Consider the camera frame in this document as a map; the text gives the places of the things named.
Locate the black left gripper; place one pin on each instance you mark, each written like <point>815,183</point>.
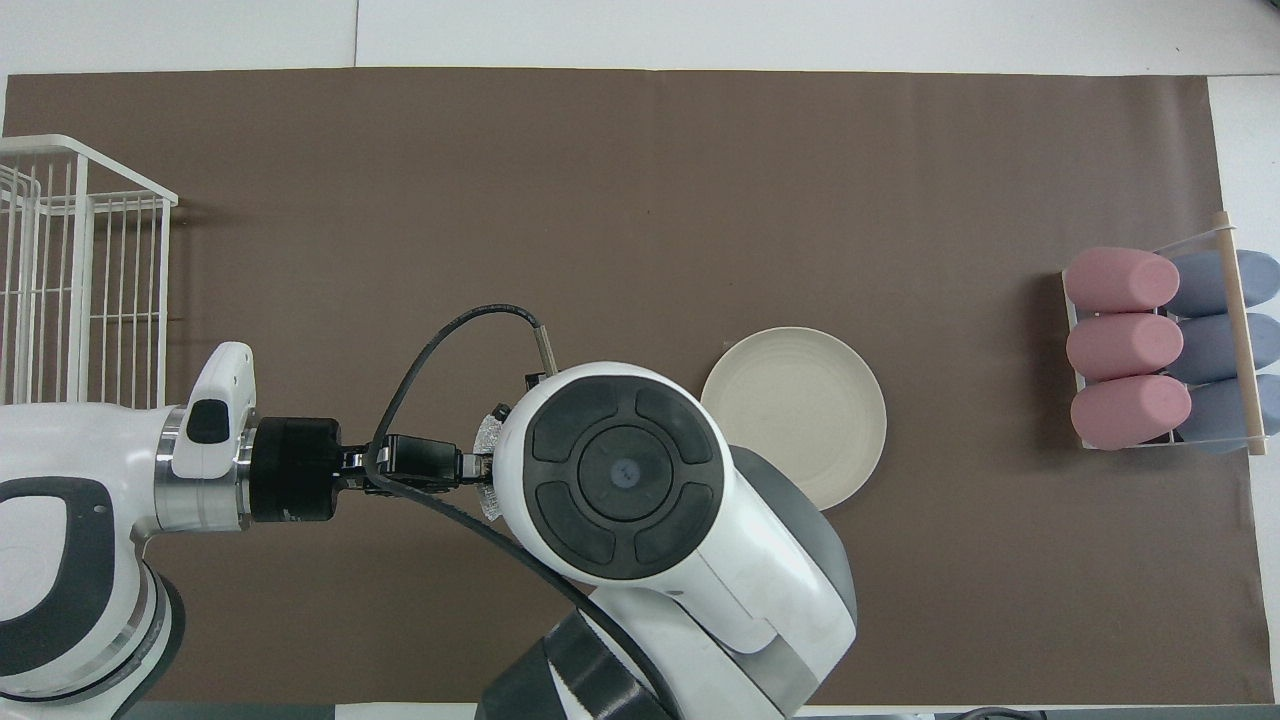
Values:
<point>295,470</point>

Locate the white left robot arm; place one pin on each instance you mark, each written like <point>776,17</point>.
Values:
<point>80,450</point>

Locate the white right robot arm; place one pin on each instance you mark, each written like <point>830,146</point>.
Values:
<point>625,470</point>

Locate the cream round plate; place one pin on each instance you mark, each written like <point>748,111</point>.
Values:
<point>800,410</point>

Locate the brown table mat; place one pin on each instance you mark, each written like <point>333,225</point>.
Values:
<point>600,200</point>

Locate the pink plastic cup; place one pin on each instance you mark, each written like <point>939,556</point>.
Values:
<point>1130,412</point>
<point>1125,347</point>
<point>1120,280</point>

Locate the blue plastic cup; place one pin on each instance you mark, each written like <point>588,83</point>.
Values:
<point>1205,285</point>
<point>1212,412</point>
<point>1208,348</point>

